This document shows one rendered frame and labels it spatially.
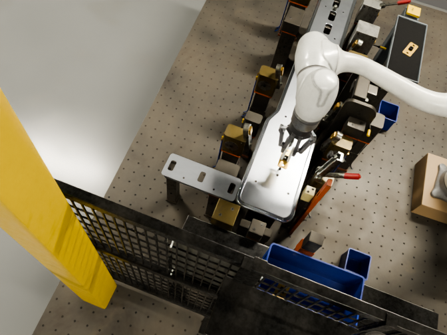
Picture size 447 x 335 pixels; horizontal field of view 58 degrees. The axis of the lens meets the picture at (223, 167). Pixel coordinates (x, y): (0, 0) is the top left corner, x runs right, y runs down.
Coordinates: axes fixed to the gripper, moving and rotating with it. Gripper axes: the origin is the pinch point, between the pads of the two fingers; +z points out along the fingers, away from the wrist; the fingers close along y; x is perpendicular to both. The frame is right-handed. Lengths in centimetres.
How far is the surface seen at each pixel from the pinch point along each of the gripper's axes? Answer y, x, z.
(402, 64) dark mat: -33, -59, -4
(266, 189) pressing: 2.3, 10.5, 12.0
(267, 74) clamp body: 18.4, -38.8, 7.5
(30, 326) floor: 89, 84, 112
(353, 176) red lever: -24.3, 0.7, -1.8
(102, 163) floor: 101, -16, 112
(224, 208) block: 14.0, 26.5, 6.0
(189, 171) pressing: 31.5, 15.0, 11.9
